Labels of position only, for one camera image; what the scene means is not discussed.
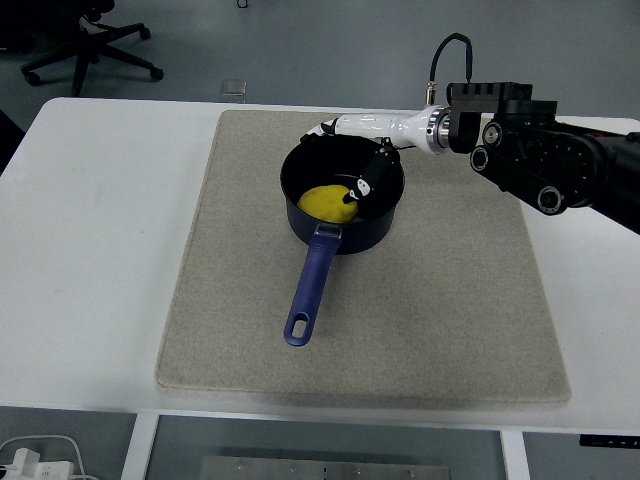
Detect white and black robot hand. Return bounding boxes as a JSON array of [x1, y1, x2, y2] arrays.
[[298, 107, 435, 210]]

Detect yellow potato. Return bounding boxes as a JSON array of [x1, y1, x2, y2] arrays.
[[297, 183, 359, 224]]

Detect beige rectangular mat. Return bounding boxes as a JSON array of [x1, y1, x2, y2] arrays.
[[155, 109, 572, 405]]

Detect black office chair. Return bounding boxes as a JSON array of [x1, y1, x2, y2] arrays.
[[0, 0, 165, 99]]

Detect grey metal plate with screws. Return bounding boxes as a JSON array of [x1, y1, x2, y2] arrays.
[[199, 455, 451, 480]]

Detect white table leg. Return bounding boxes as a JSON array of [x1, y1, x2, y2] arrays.
[[121, 413, 161, 480], [499, 429, 531, 480]]

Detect black table control panel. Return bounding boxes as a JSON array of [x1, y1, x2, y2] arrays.
[[579, 435, 640, 448]]

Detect white power adapter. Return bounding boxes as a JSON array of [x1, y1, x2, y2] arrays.
[[0, 447, 76, 480]]

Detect blue pot with handle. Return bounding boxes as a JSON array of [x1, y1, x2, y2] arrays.
[[278, 132, 407, 348]]

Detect white power cable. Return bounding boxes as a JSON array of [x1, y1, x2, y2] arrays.
[[0, 434, 95, 480]]

